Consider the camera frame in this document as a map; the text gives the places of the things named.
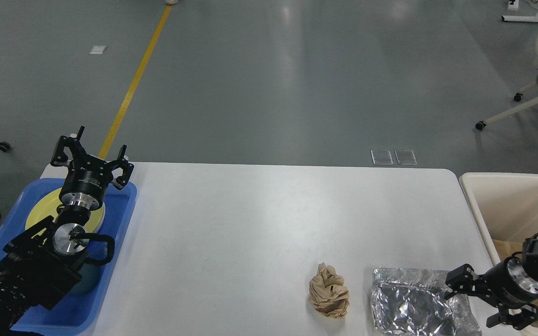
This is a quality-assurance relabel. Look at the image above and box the white plastic bin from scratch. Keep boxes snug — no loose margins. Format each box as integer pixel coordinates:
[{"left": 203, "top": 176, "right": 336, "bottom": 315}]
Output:
[{"left": 460, "top": 173, "right": 538, "bottom": 336}]

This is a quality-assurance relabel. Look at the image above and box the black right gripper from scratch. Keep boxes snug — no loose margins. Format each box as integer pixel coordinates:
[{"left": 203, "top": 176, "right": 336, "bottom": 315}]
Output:
[{"left": 444, "top": 257, "right": 538, "bottom": 330}]

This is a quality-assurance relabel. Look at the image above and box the crumpled brown paper ball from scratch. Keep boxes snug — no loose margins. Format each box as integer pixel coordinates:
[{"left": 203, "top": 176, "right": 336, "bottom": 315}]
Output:
[{"left": 308, "top": 262, "right": 350, "bottom": 319}]

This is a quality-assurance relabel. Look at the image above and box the yellow plastic plate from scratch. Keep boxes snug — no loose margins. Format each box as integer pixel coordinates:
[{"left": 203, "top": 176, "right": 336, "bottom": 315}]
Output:
[{"left": 24, "top": 188, "right": 99, "bottom": 232}]

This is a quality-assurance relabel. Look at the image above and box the clear floor plate right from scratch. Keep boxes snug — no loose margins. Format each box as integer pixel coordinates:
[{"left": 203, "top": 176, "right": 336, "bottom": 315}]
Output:
[{"left": 394, "top": 149, "right": 417, "bottom": 166}]

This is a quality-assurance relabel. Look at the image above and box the silver foil bag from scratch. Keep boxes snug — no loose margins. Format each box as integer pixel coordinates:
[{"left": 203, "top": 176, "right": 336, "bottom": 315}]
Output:
[{"left": 369, "top": 266, "right": 482, "bottom": 336}]

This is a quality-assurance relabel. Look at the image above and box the clear floor plate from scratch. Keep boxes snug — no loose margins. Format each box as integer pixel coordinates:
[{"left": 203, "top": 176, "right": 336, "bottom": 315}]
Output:
[
  {"left": 394, "top": 149, "right": 417, "bottom": 166},
  {"left": 371, "top": 149, "right": 394, "bottom": 166}
]

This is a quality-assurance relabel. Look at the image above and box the blue plastic tray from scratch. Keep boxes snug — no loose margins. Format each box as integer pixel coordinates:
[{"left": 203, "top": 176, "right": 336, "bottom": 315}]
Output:
[{"left": 0, "top": 178, "right": 137, "bottom": 336}]

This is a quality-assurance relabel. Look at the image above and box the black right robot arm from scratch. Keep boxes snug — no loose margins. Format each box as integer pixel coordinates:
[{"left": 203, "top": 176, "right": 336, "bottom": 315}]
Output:
[{"left": 443, "top": 232, "right": 538, "bottom": 330}]

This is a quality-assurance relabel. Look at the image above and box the pale green plate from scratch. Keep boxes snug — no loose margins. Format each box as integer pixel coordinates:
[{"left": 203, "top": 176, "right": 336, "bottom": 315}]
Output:
[{"left": 92, "top": 204, "right": 106, "bottom": 232}]

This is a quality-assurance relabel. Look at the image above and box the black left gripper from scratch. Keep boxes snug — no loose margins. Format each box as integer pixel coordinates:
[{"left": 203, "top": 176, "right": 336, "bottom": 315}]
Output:
[{"left": 50, "top": 126, "right": 134, "bottom": 211}]

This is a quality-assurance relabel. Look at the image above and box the clear floor plate left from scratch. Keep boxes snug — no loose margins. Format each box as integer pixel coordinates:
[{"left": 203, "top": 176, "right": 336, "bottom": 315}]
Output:
[{"left": 371, "top": 149, "right": 394, "bottom": 166}]

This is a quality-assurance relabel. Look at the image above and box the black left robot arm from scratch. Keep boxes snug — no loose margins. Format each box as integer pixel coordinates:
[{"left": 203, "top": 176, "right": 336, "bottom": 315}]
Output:
[{"left": 0, "top": 127, "right": 135, "bottom": 336}]

